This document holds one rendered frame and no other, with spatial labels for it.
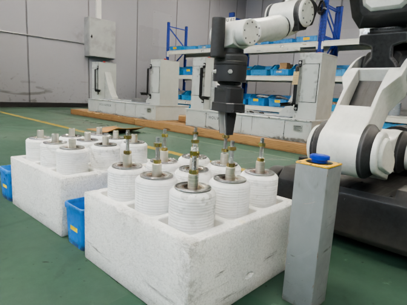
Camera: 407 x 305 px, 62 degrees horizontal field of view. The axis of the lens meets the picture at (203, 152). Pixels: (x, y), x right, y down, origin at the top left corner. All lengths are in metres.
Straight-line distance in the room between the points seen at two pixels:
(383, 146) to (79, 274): 0.80
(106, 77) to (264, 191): 4.60
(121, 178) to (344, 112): 0.62
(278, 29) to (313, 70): 1.88
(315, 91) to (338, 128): 1.93
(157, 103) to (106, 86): 1.32
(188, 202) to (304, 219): 0.25
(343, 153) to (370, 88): 0.27
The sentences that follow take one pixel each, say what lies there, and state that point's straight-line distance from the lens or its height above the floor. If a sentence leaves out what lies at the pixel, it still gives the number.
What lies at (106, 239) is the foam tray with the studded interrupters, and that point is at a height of 0.09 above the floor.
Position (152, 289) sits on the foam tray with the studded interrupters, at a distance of 0.75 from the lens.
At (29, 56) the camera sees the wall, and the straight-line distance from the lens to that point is 7.22.
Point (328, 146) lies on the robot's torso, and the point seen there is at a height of 0.32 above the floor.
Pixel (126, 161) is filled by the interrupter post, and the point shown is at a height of 0.27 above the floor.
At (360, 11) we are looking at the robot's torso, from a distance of 1.17.
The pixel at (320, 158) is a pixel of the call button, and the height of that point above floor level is 0.33.
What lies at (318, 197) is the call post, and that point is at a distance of 0.71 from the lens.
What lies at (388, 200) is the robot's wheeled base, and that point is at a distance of 1.05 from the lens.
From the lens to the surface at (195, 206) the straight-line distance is 0.66.
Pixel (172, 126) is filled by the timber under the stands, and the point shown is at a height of 0.06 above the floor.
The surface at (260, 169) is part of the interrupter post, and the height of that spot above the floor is 0.26.
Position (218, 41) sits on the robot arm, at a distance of 0.88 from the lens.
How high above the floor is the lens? 0.44
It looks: 10 degrees down
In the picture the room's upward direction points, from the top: 3 degrees clockwise
